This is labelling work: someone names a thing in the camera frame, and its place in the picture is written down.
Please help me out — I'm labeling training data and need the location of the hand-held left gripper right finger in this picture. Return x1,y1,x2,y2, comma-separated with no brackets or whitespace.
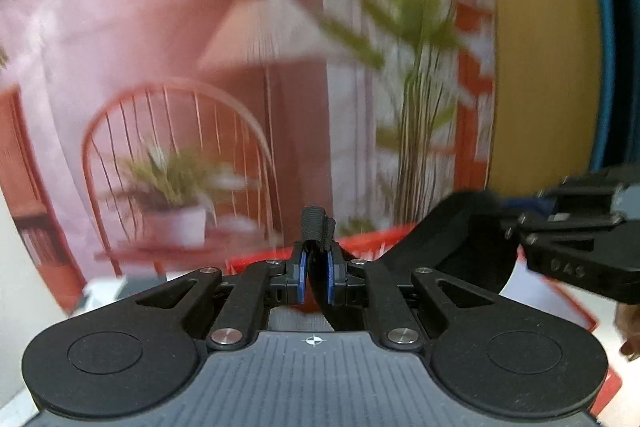
325,243,497,353

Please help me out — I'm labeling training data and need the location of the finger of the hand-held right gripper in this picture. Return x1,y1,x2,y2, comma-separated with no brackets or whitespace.
536,176,623,214
502,212,627,249

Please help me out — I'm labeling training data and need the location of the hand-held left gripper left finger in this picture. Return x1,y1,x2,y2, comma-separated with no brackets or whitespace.
135,243,308,352

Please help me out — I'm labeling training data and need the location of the red cardboard box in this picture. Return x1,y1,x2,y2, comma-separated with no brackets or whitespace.
226,226,623,410

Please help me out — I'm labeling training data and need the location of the person's right hand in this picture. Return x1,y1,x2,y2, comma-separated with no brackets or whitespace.
614,302,640,362

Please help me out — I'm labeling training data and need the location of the white card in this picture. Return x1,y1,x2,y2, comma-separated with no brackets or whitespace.
499,264,597,334

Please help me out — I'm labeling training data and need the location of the blue panel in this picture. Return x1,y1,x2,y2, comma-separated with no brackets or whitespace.
577,0,640,175

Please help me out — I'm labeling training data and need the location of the yellow wooden board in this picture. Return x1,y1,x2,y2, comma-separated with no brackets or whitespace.
481,0,607,198

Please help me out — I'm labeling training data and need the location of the printed table mat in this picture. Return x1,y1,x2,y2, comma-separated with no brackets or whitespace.
0,276,640,427

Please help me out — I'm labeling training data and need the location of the white board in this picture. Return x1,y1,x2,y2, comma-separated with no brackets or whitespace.
0,192,92,410

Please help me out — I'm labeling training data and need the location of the wall poster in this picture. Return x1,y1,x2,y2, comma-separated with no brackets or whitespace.
0,0,499,310

